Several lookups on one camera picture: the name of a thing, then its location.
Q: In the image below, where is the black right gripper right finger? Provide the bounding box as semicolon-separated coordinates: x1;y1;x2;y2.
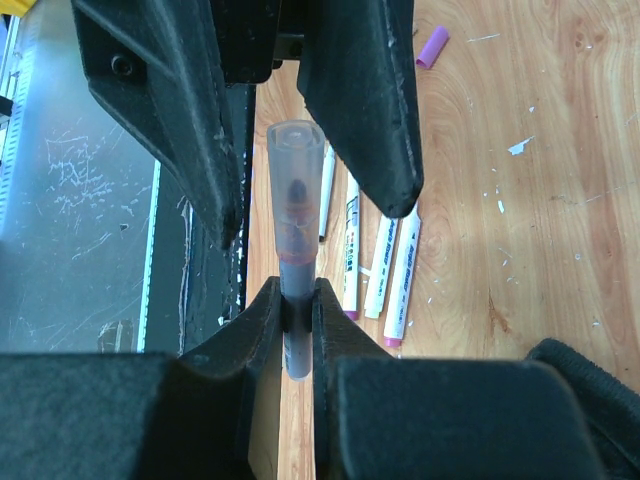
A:
312;278;605;479

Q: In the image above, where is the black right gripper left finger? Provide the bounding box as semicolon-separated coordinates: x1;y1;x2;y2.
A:
1;277;282;479

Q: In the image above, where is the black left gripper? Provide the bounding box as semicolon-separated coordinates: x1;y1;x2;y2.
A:
72;0;424;250

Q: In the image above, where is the grey marker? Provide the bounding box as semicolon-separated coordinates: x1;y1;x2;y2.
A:
267;120;325;381

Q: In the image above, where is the peach cap marker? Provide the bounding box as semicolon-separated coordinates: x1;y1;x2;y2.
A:
364;215;398;319

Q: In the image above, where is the black marker without cap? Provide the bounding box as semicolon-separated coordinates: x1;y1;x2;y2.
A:
319;145;336;242

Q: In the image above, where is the pink cap marker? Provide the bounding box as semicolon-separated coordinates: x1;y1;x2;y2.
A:
383;204;421;348

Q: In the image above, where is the purple cap marker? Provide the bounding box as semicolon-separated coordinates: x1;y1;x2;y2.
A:
342;173;360;321

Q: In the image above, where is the pink pen cap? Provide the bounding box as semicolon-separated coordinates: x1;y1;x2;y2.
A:
415;26;450;69

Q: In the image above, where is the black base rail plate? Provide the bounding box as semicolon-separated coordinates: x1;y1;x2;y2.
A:
137;85;256;355

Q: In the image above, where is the aluminium frame rail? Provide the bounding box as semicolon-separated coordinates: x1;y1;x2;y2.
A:
1;16;33;225

